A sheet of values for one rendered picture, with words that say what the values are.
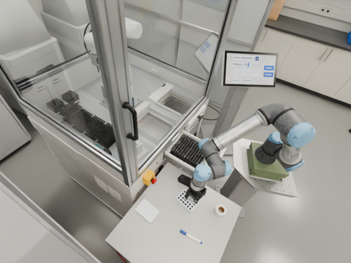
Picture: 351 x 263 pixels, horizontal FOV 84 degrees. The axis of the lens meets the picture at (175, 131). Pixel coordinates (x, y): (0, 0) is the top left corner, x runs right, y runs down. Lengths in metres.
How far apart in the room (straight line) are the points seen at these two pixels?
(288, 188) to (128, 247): 1.13
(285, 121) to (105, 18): 0.81
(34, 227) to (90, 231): 1.74
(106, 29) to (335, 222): 2.70
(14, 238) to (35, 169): 2.23
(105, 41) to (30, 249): 0.43
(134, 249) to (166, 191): 0.37
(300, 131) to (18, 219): 0.94
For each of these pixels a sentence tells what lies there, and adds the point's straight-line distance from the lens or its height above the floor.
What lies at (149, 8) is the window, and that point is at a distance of 0.68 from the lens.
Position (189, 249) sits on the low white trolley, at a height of 0.76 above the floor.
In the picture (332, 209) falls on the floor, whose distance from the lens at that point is 2.87.
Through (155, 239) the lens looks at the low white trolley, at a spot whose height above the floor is 0.76.
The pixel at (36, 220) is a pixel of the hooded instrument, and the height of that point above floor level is 1.66.
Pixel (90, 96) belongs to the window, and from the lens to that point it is 0.79.
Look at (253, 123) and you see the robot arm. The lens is 1.03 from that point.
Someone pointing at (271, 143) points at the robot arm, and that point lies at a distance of 1.41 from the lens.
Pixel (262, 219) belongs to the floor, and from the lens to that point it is 2.35.
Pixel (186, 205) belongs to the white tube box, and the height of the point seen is 0.80.
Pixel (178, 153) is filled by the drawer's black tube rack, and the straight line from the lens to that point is 1.34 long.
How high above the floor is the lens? 1.99
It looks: 49 degrees down
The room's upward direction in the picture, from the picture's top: 9 degrees clockwise
